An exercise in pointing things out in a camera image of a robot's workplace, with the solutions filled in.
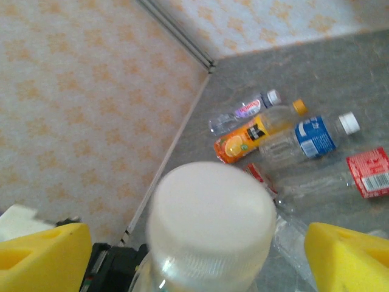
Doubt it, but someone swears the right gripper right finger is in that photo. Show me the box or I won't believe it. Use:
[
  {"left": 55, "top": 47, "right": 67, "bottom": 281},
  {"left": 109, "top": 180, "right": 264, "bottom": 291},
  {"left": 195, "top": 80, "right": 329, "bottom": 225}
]
[{"left": 305, "top": 221, "right": 389, "bottom": 292}]

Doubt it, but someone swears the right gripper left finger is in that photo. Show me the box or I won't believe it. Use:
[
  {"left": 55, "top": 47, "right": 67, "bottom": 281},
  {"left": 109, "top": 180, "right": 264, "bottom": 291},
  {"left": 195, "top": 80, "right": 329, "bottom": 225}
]
[{"left": 0, "top": 221, "right": 93, "bottom": 292}]

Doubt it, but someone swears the clear bottle red label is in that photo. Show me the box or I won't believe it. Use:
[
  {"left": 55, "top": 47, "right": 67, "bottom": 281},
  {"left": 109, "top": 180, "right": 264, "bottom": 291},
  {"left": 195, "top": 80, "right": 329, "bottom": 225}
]
[{"left": 275, "top": 147, "right": 389, "bottom": 201}]

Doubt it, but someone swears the clear bottle white label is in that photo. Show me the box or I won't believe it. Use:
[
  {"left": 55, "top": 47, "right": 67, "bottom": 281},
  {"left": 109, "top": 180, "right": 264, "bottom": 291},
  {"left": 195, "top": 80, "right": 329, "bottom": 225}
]
[{"left": 243, "top": 162, "right": 318, "bottom": 288}]

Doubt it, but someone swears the clear bottle blue label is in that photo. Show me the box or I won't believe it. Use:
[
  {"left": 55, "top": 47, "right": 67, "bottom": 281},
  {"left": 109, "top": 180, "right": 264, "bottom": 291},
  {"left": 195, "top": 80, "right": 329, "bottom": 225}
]
[{"left": 258, "top": 111, "right": 362, "bottom": 167}]

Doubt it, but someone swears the clear bottle green label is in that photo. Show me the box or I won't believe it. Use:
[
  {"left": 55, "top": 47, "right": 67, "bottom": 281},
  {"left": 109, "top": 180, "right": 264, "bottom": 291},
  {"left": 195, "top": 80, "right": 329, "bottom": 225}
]
[{"left": 127, "top": 161, "right": 278, "bottom": 292}]

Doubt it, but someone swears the orange juice bottle yellow cap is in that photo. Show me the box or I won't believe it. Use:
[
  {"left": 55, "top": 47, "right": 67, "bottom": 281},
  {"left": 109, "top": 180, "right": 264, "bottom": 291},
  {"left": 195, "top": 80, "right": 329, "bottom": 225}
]
[{"left": 213, "top": 99, "right": 309, "bottom": 165}]

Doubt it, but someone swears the clear bottle purple label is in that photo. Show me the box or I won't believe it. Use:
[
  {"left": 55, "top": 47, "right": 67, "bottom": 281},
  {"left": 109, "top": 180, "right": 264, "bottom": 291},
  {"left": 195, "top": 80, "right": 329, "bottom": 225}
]
[{"left": 208, "top": 88, "right": 282, "bottom": 137}]

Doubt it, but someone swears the aluminium frame post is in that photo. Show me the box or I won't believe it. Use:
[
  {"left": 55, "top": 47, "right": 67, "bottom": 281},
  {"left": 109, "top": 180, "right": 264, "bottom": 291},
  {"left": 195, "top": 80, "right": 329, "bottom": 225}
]
[{"left": 135, "top": 0, "right": 217, "bottom": 74}]

